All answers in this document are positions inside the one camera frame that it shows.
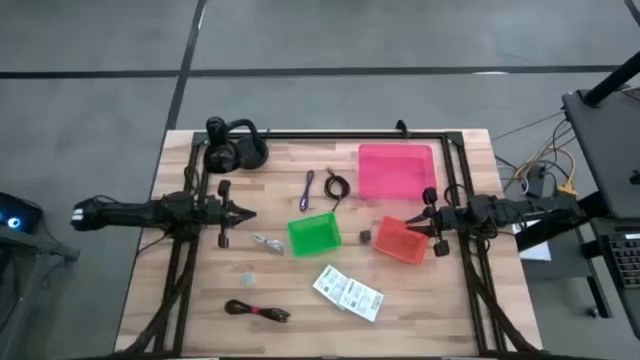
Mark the orange plastic basket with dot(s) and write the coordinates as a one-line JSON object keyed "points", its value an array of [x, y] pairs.
{"points": [[400, 242]]}

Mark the small clear plastic bag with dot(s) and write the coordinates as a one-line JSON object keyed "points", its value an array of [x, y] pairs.
{"points": [[247, 279]]}

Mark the black frame clamp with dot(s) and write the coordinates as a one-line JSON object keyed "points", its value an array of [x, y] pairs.
{"points": [[401, 127]]}

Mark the green plastic basket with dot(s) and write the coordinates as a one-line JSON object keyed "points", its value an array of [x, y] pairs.
{"points": [[314, 235]]}

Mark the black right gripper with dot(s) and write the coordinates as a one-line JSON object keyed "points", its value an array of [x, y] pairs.
{"points": [[450, 220]]}

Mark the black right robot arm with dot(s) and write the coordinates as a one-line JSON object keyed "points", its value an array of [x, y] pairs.
{"points": [[525, 207]]}

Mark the white paper sheet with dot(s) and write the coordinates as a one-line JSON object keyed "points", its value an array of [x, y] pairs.
{"points": [[537, 252]]}

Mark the black pole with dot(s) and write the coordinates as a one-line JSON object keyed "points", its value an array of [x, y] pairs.
{"points": [[610, 82]]}

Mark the black aluminium table frame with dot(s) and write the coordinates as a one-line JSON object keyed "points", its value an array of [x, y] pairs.
{"points": [[325, 135]]}

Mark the grey side desk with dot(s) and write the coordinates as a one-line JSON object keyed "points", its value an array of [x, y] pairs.
{"points": [[610, 150]]}

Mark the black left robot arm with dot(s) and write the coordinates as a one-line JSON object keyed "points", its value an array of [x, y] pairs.
{"points": [[125, 214]]}

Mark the black device with blue light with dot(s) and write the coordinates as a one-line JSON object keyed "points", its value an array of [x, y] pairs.
{"points": [[17, 215]]}

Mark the small black cube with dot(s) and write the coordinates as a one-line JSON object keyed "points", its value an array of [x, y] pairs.
{"points": [[365, 237]]}

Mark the black power adapter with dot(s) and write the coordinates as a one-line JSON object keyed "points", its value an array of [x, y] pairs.
{"points": [[537, 182]]}

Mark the black gooseneck desk lamp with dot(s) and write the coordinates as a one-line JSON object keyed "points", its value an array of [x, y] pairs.
{"points": [[220, 155]]}

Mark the black keyboard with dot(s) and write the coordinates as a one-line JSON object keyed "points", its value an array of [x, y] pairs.
{"points": [[625, 260]]}

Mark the pink plastic bin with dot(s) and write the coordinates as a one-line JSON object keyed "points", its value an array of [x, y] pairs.
{"points": [[395, 172]]}

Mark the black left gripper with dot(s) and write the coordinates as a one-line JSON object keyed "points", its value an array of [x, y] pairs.
{"points": [[223, 220]]}

